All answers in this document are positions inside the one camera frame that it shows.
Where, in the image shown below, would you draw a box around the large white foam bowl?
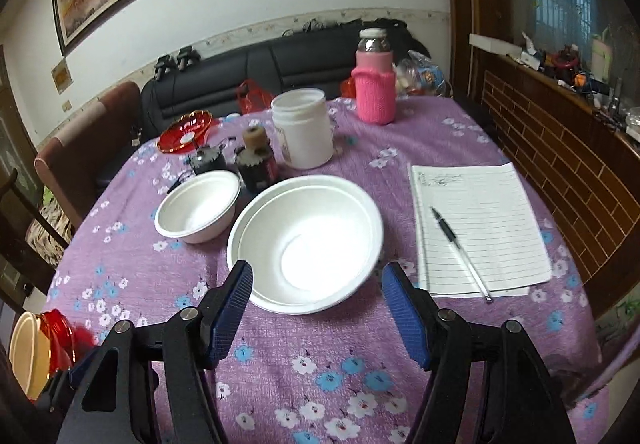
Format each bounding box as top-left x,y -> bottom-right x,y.
226,175 -> 385,315

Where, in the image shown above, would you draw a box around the patterned seat cushion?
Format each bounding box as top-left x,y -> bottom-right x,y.
26,201 -> 72,267

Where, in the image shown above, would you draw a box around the lined paper sheet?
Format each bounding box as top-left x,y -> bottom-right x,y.
408,162 -> 554,298

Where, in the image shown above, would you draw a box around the clutter on sideboard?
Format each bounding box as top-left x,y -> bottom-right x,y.
520,30 -> 640,137

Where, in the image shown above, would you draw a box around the black and white pen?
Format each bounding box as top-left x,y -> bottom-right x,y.
430,206 -> 494,303

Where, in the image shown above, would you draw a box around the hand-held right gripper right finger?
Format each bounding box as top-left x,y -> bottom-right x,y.
381,261 -> 571,444

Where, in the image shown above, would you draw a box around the small red gold-rimmed plate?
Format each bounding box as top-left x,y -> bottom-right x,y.
157,109 -> 222,155

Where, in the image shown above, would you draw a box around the purple floral tablecloth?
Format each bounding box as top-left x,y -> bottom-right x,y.
42,95 -> 610,444

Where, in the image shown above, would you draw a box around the black bag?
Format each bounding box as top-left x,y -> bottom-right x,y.
281,17 -> 417,56

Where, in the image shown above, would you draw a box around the dark bottle with cork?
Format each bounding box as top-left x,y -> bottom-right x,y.
234,126 -> 279,193

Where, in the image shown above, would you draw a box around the white plastic jar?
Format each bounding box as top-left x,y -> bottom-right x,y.
270,88 -> 335,170

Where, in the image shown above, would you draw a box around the bottle with pink knitted sleeve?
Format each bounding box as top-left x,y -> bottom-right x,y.
350,27 -> 399,126

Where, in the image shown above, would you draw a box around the wooden sideboard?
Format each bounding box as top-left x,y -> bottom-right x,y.
469,36 -> 640,320

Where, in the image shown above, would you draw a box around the black leather sofa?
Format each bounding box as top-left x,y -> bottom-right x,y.
140,19 -> 431,141

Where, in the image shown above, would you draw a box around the brown armchair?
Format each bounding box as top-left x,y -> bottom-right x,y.
33,81 -> 144,231

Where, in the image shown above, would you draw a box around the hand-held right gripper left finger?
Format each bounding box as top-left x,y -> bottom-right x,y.
55,260 -> 253,444

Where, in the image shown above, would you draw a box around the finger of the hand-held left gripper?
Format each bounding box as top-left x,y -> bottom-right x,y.
35,349 -> 102,417

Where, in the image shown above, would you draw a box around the dark wooden chair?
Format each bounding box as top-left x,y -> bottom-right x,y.
0,168 -> 73,305

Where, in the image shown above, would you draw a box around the clear bag of snacks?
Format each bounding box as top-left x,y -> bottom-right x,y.
395,49 -> 452,99

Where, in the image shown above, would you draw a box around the black items on sofa back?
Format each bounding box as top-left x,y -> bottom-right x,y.
155,46 -> 202,76

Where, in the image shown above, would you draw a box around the flat white box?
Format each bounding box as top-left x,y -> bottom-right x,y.
469,33 -> 524,58

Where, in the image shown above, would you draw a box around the small yellow wall sticker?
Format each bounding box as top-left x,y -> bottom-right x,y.
51,59 -> 71,90

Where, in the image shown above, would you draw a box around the small white foam bowl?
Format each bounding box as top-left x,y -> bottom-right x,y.
154,170 -> 242,245

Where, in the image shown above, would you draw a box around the wooden door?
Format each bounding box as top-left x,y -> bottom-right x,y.
0,44 -> 38,205

